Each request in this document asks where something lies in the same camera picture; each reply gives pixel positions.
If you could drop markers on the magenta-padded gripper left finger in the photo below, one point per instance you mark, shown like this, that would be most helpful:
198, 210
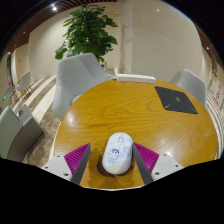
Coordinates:
76, 159

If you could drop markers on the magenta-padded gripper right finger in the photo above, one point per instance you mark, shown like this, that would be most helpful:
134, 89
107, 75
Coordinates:
148, 159

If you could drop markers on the white cartoon-print computer mouse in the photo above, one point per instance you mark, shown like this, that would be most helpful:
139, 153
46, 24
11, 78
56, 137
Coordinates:
117, 153

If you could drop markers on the black square mouse pad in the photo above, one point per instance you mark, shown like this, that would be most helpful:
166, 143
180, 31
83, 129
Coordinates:
175, 99

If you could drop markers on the light grey shell chair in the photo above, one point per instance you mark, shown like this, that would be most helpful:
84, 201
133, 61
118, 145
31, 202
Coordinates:
75, 81
191, 85

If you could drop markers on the white power strip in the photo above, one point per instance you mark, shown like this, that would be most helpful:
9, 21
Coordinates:
136, 78

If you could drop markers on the group of grey chairs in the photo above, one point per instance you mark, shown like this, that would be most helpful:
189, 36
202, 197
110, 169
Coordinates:
23, 83

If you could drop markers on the green potted plant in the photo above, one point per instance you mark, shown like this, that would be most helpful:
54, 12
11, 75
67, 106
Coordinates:
86, 31

